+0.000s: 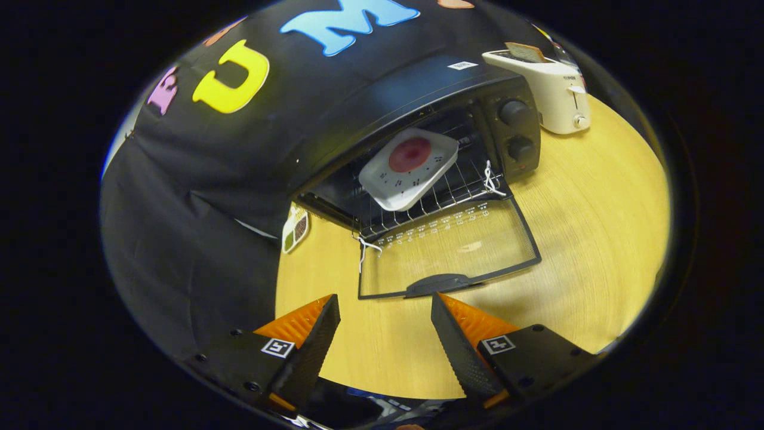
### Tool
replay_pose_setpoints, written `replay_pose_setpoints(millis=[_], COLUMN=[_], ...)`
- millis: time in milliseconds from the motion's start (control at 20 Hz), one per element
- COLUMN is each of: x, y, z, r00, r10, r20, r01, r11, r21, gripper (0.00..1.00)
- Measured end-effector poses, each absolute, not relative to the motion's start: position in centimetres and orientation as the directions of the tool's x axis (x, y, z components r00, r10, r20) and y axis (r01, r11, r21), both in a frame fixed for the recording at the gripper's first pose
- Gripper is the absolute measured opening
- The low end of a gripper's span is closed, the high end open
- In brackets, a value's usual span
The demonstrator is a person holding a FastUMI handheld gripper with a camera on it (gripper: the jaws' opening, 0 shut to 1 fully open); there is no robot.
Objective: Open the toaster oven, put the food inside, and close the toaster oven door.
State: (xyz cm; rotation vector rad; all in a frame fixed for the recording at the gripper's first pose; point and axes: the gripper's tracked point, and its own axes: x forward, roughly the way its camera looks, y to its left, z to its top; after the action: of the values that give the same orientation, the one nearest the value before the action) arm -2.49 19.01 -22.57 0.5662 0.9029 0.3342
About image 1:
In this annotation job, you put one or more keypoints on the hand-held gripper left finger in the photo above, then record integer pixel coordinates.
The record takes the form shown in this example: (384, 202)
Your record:
(313, 352)

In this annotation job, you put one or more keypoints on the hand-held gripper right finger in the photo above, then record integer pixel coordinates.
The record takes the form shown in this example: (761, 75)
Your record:
(456, 352)

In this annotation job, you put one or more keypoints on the white square plate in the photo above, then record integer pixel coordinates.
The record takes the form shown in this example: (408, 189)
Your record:
(412, 185)

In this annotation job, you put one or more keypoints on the pink round food slice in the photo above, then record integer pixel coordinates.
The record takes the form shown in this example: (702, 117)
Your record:
(410, 154)

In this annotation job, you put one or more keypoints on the black toaster oven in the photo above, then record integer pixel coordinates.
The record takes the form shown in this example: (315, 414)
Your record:
(406, 95)

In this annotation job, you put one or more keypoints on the white pop-up toaster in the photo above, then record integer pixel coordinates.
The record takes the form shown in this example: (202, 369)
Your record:
(558, 89)

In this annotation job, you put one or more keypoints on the white divided bean dish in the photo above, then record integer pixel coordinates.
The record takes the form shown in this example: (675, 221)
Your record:
(295, 230)

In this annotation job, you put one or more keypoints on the brown toast slice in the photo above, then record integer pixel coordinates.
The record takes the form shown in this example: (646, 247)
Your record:
(525, 52)

